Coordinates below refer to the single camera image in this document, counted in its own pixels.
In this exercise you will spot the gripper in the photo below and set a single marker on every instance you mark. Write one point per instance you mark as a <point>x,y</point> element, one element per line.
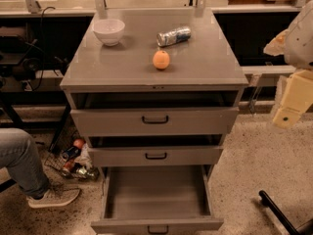
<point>300,46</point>

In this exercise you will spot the grey bottom drawer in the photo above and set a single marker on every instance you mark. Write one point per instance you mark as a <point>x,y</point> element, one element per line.
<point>156,200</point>

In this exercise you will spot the grey drawer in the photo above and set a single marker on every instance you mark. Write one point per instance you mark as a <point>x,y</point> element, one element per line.
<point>156,150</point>
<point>149,114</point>
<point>156,200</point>

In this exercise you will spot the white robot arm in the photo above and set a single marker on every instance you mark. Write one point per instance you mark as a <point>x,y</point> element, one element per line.
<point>296,45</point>

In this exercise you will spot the grey top drawer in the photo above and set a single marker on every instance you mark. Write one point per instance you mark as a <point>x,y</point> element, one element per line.
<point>149,114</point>

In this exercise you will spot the grey drawer cabinet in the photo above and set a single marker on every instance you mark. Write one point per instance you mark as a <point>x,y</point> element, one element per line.
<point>203,63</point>

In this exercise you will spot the grey middle drawer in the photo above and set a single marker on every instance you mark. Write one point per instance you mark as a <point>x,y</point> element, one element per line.
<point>156,150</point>

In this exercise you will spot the crushed silver blue can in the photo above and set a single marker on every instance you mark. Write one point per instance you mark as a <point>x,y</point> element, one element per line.
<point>173,36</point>

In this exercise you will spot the orange fruit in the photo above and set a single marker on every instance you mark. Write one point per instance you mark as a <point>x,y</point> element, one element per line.
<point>161,60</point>

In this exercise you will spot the white ceramic bowl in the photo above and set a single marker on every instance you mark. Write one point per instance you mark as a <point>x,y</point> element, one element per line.
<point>109,31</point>

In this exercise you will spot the white crumpled bag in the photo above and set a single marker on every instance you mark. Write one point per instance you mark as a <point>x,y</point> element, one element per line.
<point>84,158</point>

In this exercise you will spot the red apple in basket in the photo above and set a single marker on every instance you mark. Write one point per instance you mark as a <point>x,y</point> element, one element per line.
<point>78,143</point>

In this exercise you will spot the blue can in basket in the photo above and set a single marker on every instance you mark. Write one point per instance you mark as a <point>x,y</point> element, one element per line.
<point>70,153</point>

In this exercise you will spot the grey knit sneaker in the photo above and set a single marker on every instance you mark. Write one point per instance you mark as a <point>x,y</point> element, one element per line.
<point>54,198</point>

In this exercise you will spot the person leg in jeans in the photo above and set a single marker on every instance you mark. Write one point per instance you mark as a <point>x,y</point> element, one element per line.
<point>19,155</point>

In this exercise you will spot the wire basket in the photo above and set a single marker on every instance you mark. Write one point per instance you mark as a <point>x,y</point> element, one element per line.
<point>70,169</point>

